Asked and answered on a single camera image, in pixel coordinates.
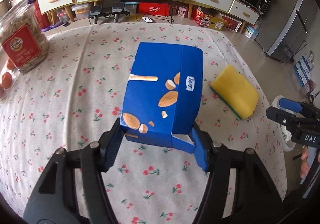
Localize red gift box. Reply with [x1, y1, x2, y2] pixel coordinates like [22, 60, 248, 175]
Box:
[138, 3, 170, 16]

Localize grey refrigerator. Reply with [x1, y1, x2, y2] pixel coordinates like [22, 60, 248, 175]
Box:
[255, 0, 318, 63]

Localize orange tomatoes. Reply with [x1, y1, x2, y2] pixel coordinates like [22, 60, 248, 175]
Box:
[1, 59, 17, 100]

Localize white red storage box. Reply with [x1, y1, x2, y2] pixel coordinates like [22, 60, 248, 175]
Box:
[220, 13, 242, 32]

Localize white patterned trash bin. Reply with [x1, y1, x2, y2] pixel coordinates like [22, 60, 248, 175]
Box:
[271, 94, 297, 152]

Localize person right hand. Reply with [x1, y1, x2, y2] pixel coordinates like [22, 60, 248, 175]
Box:
[300, 146, 310, 178]

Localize cherry print tablecloth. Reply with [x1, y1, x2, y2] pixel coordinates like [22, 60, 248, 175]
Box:
[1, 23, 287, 223]

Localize clear jar red label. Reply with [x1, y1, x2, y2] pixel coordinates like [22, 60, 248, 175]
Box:
[1, 0, 49, 74]

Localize blue cookie box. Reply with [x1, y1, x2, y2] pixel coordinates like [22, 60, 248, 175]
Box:
[120, 42, 203, 153]

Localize light blue tissue box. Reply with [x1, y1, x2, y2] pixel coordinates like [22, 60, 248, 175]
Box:
[244, 24, 259, 40]

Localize yellow green sponge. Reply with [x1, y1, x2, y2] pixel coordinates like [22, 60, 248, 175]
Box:
[210, 65, 259, 120]

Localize stacked blue white cartons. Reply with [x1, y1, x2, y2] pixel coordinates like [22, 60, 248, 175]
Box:
[293, 54, 313, 87]

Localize yellow red cardboard box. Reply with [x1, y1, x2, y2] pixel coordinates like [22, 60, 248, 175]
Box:
[192, 7, 225, 31]

